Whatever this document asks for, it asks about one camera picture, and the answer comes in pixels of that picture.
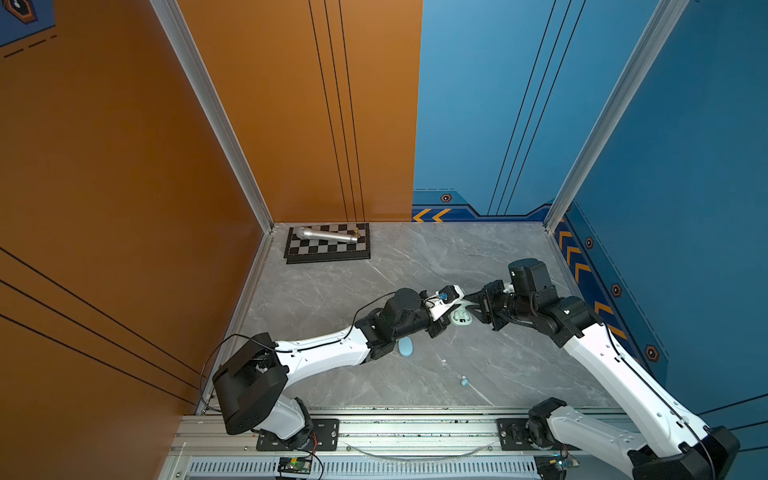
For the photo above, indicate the left aluminium corner post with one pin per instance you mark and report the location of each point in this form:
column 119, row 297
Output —
column 180, row 37

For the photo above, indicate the right green circuit board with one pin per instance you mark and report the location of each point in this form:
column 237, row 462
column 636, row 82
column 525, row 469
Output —
column 555, row 467

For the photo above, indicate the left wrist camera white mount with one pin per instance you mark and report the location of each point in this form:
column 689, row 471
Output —
column 451, row 295

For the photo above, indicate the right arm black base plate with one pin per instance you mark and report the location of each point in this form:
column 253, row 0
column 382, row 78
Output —
column 514, row 435

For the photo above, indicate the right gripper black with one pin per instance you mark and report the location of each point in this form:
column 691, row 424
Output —
column 485, row 297

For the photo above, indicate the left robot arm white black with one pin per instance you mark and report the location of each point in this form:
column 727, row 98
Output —
column 250, row 384

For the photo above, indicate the green circuit board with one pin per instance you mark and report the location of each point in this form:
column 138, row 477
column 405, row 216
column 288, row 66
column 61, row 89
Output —
column 295, row 467
column 555, row 467

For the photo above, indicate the silver microphone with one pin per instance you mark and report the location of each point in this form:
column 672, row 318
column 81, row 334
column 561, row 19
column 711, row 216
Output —
column 312, row 234

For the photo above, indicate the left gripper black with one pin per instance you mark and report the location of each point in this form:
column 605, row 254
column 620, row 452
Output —
column 438, row 326

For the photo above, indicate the right aluminium corner post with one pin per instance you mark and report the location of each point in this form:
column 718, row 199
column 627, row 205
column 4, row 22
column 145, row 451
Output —
column 652, row 40

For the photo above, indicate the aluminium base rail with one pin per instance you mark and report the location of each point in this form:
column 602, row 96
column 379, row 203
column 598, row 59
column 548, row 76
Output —
column 376, row 443

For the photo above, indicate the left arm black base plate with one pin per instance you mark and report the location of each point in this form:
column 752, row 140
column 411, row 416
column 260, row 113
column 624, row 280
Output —
column 323, row 438

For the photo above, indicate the mint green earbud charging case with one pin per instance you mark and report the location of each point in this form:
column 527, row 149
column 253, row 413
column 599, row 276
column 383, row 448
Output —
column 460, row 316

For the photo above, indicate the left green circuit board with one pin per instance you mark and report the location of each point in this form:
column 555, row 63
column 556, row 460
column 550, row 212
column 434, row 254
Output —
column 295, row 467

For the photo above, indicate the black white chessboard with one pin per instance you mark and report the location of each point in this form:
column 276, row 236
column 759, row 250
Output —
column 302, row 251

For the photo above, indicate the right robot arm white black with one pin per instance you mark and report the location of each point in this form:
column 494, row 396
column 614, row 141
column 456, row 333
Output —
column 670, row 442

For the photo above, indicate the blue earbud charging case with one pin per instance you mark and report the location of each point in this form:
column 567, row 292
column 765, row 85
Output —
column 405, row 347

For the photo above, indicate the aluminium corner post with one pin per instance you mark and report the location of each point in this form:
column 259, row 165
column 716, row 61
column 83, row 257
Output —
column 652, row 40
column 180, row 37

